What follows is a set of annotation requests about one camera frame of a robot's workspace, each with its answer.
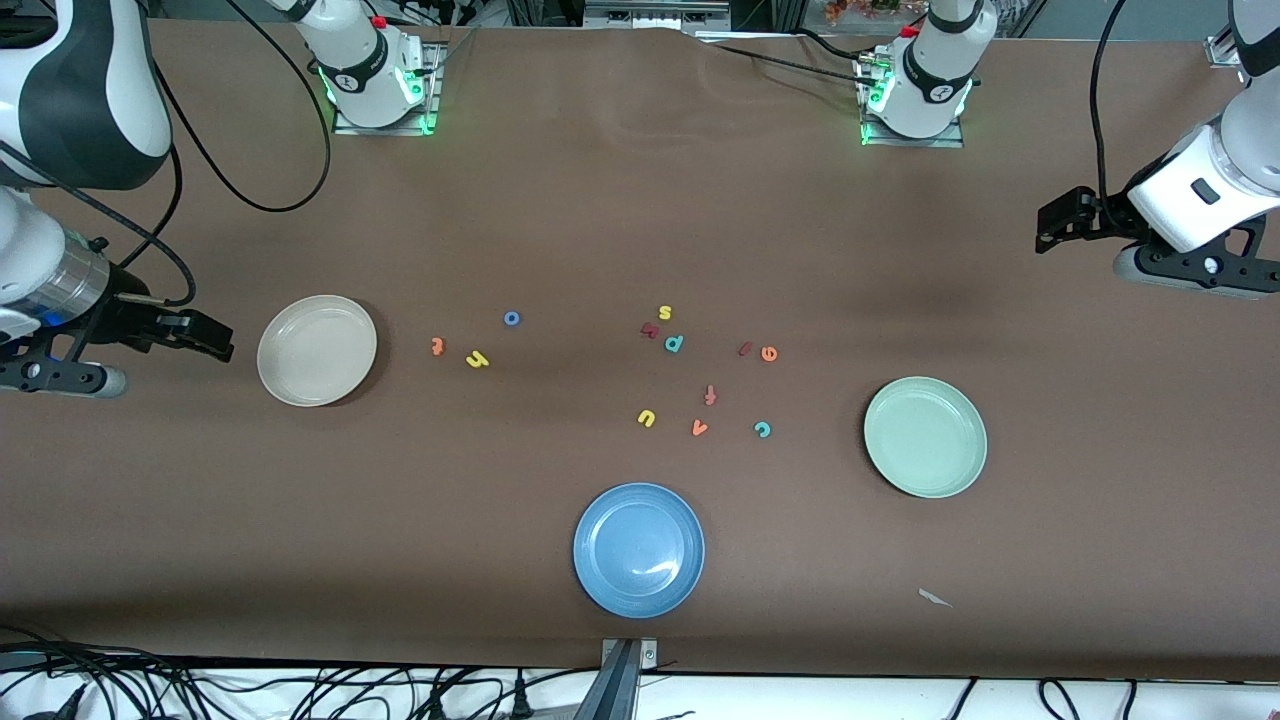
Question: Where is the beige brown plate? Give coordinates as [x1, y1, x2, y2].
[257, 294, 379, 408]

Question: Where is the light green plate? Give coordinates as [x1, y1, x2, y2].
[863, 376, 989, 500]

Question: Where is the orange flower bunch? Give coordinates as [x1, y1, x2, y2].
[822, 0, 906, 26]

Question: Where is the large table cover sheet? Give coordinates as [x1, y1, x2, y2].
[0, 20, 1280, 683]

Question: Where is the grey power strip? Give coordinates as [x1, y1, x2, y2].
[583, 0, 731, 31]

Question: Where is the blue plate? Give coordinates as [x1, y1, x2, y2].
[573, 483, 706, 619]

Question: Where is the black looping arm cable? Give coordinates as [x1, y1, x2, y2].
[150, 0, 333, 214]

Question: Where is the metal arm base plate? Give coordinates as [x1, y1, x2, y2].
[332, 40, 443, 136]
[858, 50, 966, 149]

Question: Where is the black table cable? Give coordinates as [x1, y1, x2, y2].
[700, 40, 879, 86]

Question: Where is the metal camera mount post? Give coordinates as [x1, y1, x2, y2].
[575, 638, 659, 720]

